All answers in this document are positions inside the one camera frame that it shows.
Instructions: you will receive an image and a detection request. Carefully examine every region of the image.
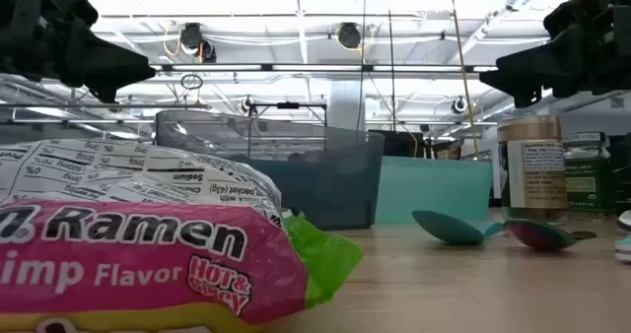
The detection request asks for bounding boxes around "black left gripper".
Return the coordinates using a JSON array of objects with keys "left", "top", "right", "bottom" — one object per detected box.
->
[{"left": 0, "top": 0, "right": 157, "bottom": 104}]

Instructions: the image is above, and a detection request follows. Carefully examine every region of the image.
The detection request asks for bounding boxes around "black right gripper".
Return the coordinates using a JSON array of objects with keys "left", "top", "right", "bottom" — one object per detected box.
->
[{"left": 480, "top": 0, "right": 631, "bottom": 109}]

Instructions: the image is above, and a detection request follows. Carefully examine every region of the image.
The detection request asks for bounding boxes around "gold-lid spice jar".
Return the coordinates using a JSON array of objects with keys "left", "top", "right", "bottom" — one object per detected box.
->
[{"left": 496, "top": 114, "right": 569, "bottom": 222}]

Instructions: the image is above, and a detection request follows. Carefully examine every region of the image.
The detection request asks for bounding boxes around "green-label glass jar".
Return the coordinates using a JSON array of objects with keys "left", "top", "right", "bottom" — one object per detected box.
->
[{"left": 561, "top": 131, "right": 615, "bottom": 221}]

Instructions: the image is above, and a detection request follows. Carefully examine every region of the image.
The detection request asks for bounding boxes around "pink and green ramen packet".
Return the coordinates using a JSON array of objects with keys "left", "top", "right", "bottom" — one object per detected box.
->
[{"left": 0, "top": 138, "right": 365, "bottom": 333}]

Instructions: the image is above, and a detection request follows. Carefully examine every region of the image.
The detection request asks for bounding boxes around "black computer case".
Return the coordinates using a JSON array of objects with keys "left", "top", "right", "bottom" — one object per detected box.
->
[{"left": 382, "top": 129, "right": 426, "bottom": 160}]

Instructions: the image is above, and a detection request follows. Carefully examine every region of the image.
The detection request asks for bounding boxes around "teal translucent plastic bin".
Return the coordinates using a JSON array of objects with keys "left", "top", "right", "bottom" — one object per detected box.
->
[{"left": 374, "top": 155, "right": 494, "bottom": 226}]

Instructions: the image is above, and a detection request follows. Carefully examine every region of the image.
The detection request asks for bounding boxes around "teal plastic spoon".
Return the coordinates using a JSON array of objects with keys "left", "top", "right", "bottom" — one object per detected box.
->
[{"left": 411, "top": 209, "right": 598, "bottom": 247}]

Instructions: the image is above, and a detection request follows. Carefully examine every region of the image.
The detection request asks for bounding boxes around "white building column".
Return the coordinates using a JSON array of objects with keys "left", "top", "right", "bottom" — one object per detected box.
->
[{"left": 327, "top": 79, "right": 369, "bottom": 132}]

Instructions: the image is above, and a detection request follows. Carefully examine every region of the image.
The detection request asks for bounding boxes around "long ceiling light strip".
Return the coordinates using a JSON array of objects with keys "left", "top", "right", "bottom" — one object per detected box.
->
[{"left": 150, "top": 62, "right": 499, "bottom": 74}]

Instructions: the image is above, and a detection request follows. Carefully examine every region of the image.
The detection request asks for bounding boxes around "grey translucent plastic bin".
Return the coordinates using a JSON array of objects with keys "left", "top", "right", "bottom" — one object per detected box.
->
[{"left": 154, "top": 108, "right": 386, "bottom": 232}]

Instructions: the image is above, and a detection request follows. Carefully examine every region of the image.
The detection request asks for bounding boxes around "yellow hanging cable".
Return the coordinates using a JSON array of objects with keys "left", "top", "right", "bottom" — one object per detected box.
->
[{"left": 447, "top": 0, "right": 482, "bottom": 162}]

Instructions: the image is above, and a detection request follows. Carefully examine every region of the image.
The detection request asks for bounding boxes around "thin black hanging cable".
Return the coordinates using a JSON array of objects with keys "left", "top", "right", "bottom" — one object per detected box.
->
[
  {"left": 386, "top": 0, "right": 398, "bottom": 132},
  {"left": 355, "top": 0, "right": 369, "bottom": 132}
]

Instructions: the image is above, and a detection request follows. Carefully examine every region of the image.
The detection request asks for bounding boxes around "small purple spoon gold handle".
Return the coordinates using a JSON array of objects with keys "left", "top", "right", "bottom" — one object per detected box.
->
[{"left": 502, "top": 218, "right": 578, "bottom": 252}]

